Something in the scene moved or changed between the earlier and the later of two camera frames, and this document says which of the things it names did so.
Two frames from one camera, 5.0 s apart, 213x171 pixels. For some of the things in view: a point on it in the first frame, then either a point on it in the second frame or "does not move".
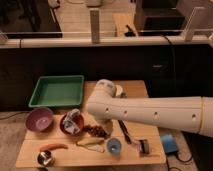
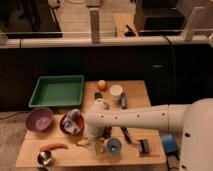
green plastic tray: [57, 91] does not move
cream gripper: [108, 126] -> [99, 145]
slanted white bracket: [188, 34] does not move
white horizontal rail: [101, 42] does not move
